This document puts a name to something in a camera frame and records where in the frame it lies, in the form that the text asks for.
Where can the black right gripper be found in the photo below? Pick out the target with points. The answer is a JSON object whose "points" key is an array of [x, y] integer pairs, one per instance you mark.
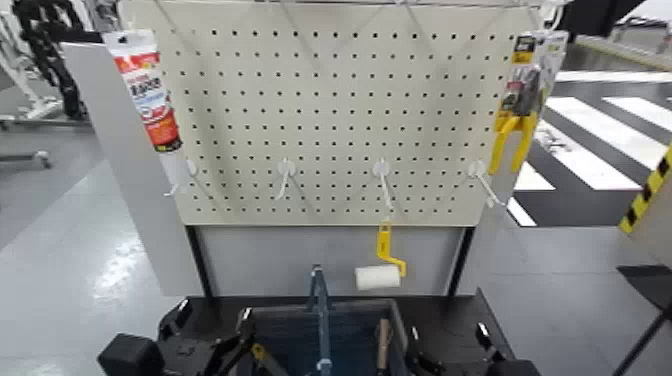
{"points": [[512, 368]]}

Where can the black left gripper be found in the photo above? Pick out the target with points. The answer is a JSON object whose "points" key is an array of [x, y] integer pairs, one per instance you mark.
{"points": [[223, 359]]}

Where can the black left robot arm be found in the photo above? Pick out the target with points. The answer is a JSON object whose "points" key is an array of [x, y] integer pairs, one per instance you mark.
{"points": [[131, 357]]}

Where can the dark grey plastic crate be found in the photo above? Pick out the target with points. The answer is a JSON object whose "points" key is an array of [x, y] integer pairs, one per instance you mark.
{"points": [[286, 325]]}

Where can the grey back panel of stand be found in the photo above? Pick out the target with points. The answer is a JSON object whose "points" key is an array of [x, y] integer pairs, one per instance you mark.
{"points": [[294, 257]]}

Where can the white pegboard hook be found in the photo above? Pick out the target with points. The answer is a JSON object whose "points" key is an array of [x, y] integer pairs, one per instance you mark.
{"points": [[176, 184], [285, 176], [383, 181], [485, 181]]}

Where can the grey side panel of stand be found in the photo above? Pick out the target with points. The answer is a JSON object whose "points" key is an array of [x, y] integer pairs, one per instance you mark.
{"points": [[131, 173]]}

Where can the black tripod stand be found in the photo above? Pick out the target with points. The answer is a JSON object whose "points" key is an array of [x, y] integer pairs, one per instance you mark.
{"points": [[648, 310]]}

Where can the white red sealant tube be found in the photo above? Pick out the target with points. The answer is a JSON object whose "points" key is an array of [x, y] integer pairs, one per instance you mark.
{"points": [[147, 94]]}

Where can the cream perforated pegboard panel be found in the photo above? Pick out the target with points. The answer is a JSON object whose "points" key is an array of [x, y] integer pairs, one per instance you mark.
{"points": [[336, 105]]}

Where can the yellow black striped barrier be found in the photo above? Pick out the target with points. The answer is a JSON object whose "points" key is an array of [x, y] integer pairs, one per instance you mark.
{"points": [[648, 191]]}

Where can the blister pack with white card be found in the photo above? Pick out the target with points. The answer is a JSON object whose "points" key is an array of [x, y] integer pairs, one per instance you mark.
{"points": [[556, 58]]}

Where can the black machine in background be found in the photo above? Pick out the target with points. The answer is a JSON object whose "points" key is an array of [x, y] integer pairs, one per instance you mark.
{"points": [[50, 58]]}

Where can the black equipment in background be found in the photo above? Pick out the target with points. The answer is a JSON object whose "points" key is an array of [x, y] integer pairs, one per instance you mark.
{"points": [[593, 16]]}

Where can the black upright post of stand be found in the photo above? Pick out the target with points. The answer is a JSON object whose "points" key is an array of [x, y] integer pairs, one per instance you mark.
{"points": [[461, 262], [200, 262]]}

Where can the white metal frame stand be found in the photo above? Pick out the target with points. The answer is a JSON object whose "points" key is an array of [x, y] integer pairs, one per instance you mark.
{"points": [[21, 89]]}

